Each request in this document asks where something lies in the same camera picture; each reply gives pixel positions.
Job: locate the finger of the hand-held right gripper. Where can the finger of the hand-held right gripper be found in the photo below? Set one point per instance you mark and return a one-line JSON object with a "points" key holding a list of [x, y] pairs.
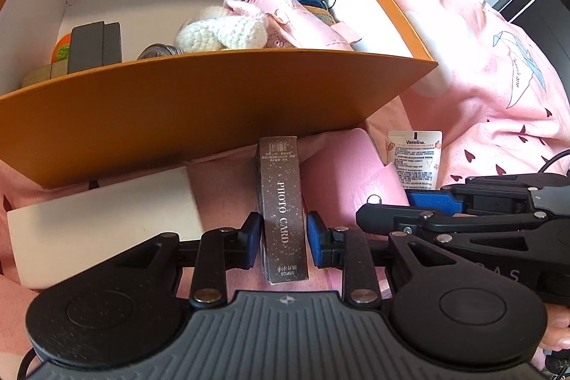
{"points": [[387, 217], [427, 199]]}

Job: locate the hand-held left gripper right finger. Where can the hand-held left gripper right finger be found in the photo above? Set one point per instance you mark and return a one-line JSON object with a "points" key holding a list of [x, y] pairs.
{"points": [[317, 244]]}

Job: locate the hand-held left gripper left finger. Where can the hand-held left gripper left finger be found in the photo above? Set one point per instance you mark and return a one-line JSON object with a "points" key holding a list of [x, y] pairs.
{"points": [[253, 242]]}

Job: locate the brown card box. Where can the brown card box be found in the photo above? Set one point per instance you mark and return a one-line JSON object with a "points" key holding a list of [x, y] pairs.
{"points": [[283, 206]]}

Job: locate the pink snap wallet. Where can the pink snap wallet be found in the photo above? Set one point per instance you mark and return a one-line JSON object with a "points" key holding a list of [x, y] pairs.
{"points": [[347, 175]]}

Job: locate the orange cardboard box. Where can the orange cardboard box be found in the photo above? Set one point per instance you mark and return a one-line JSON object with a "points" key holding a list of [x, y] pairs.
{"points": [[200, 104]]}

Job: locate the white pink crochet toy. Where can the white pink crochet toy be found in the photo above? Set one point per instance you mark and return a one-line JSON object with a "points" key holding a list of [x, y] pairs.
{"points": [[218, 35]]}

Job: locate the dark grey box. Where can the dark grey box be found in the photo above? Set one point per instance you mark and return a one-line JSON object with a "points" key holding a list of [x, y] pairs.
{"points": [[93, 46]]}

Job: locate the gold square box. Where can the gold square box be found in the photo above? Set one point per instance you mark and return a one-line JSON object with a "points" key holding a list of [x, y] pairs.
{"points": [[42, 73]]}

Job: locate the person's right hand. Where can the person's right hand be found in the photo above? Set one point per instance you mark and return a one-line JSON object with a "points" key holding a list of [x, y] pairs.
{"points": [[560, 324]]}

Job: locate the white cream tube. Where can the white cream tube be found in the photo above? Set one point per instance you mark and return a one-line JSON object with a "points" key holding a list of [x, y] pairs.
{"points": [[414, 162]]}

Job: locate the long white case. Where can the long white case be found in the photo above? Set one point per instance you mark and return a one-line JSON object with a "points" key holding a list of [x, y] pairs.
{"points": [[102, 219]]}

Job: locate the dark cabinet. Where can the dark cabinet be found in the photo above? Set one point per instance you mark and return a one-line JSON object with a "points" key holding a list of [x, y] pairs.
{"points": [[534, 4]]}

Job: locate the orange green crochet piece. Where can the orange green crochet piece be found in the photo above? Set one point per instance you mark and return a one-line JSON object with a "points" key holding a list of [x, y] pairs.
{"points": [[62, 46]]}

